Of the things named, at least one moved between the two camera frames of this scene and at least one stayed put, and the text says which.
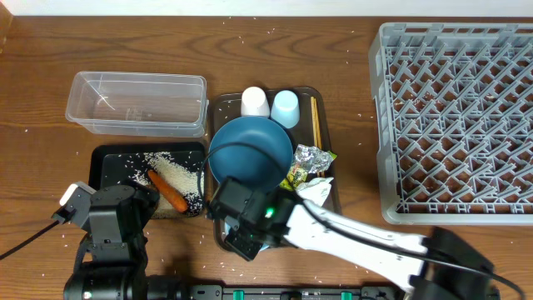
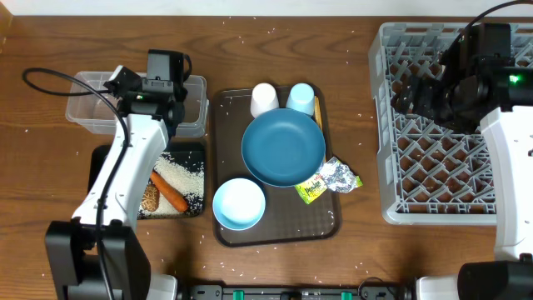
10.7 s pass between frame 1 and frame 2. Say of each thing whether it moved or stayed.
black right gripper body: moved
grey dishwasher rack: stayed
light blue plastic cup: moved
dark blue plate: moved
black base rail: stayed
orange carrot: stayed
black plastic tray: moved
